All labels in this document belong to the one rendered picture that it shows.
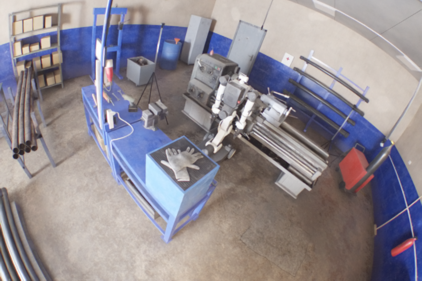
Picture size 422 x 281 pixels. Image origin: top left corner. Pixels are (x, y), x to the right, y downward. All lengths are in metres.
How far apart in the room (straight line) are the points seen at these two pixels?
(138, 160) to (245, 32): 5.63
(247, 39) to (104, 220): 6.19
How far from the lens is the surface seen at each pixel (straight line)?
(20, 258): 2.38
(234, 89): 2.11
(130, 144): 1.74
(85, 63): 5.17
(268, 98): 2.86
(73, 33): 4.88
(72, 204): 2.49
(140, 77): 4.38
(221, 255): 2.28
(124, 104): 2.27
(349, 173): 4.55
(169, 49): 5.57
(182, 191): 1.01
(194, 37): 6.37
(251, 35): 6.29
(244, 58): 6.39
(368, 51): 5.85
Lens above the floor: 2.11
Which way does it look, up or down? 35 degrees down
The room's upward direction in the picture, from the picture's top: 20 degrees clockwise
